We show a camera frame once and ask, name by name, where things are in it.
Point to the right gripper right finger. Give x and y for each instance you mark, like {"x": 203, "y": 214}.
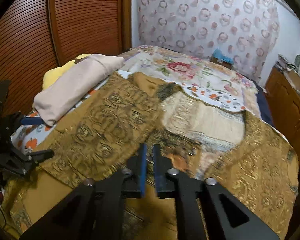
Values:
{"x": 205, "y": 209}

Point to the gold brocade garment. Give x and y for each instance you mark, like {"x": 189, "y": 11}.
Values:
{"x": 242, "y": 152}

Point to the orange print bed sheet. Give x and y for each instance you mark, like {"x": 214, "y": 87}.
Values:
{"x": 217, "y": 89}

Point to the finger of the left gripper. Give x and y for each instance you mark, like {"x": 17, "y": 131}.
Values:
{"x": 41, "y": 156}
{"x": 36, "y": 120}

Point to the cardboard box on cabinet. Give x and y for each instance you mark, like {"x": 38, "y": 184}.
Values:
{"x": 293, "y": 78}

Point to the wooden sideboard cabinet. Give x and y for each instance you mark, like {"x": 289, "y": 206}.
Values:
{"x": 284, "y": 104}

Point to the patterned lace wall curtain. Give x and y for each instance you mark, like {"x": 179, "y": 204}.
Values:
{"x": 245, "y": 31}

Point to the floral quilt blanket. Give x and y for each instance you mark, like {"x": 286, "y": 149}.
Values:
{"x": 162, "y": 63}

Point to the yellow plush toy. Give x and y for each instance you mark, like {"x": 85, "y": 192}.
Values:
{"x": 52, "y": 75}

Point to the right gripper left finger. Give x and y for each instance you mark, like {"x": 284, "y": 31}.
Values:
{"x": 94, "y": 209}

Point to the blue topped box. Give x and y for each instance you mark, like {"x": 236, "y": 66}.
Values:
{"x": 219, "y": 58}

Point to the wooden louvered wardrobe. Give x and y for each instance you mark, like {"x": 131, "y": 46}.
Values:
{"x": 39, "y": 35}

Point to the navy blue bed cover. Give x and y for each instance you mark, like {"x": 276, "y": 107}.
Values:
{"x": 263, "y": 105}

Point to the pink folded pillow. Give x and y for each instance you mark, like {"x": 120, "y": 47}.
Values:
{"x": 55, "y": 101}

